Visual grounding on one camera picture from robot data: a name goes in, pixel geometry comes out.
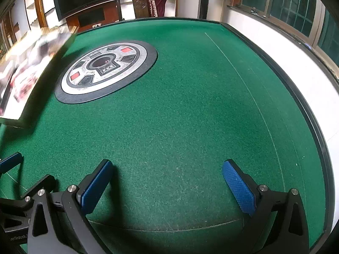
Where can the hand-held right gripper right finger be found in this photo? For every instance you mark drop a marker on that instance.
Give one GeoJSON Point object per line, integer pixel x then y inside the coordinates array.
{"type": "Point", "coordinates": [238, 187]}

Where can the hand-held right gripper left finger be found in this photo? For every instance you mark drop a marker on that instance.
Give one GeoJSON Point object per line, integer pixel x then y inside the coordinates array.
{"type": "Point", "coordinates": [96, 187]}

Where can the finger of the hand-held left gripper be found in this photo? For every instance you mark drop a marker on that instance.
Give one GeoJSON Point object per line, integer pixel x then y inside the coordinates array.
{"type": "Point", "coordinates": [10, 162]}
{"type": "Point", "coordinates": [16, 202]}

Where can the gold rimmed cardboard box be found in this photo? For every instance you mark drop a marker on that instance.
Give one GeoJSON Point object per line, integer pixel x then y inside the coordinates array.
{"type": "Point", "coordinates": [29, 66]}

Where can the round table control panel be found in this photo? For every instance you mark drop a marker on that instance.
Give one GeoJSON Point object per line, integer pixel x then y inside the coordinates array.
{"type": "Point", "coordinates": [79, 90]}

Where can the brown television cabinet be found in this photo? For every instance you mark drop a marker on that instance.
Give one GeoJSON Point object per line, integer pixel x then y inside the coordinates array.
{"type": "Point", "coordinates": [87, 18]}

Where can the carved wooden chair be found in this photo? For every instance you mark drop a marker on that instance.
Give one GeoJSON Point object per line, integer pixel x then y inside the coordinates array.
{"type": "Point", "coordinates": [140, 2]}

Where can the wooden framed window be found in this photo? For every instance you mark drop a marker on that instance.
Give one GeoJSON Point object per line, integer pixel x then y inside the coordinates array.
{"type": "Point", "coordinates": [286, 2]}

